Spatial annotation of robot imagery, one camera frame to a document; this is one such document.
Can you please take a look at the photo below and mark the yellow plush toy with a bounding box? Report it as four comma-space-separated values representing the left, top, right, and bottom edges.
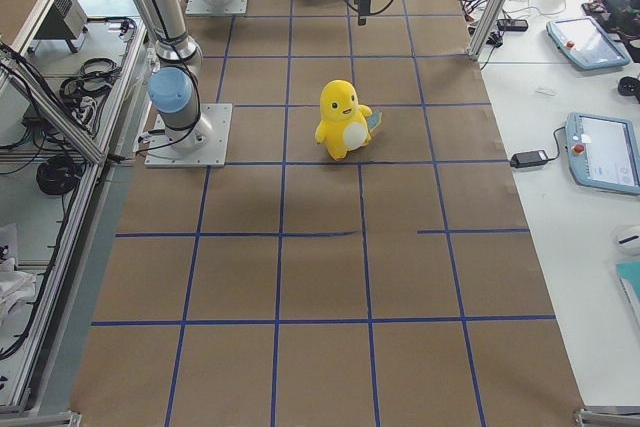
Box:
314, 80, 382, 161

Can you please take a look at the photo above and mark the black power adapter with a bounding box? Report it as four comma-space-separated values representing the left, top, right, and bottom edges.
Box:
509, 150, 550, 169

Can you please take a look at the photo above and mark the blue teach pendant far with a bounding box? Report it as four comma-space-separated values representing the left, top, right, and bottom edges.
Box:
546, 17, 631, 70

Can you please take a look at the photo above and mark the blue teach pendant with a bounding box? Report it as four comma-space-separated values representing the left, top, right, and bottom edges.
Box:
565, 112, 639, 196
546, 17, 631, 70

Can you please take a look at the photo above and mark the blue teach pendant near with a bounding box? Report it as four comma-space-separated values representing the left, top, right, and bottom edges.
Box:
565, 112, 639, 196

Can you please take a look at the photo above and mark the grey electronics box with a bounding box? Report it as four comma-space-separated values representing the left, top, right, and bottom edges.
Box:
34, 0, 88, 53

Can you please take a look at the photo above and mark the coiled black cable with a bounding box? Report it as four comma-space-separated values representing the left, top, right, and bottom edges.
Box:
35, 154, 84, 197

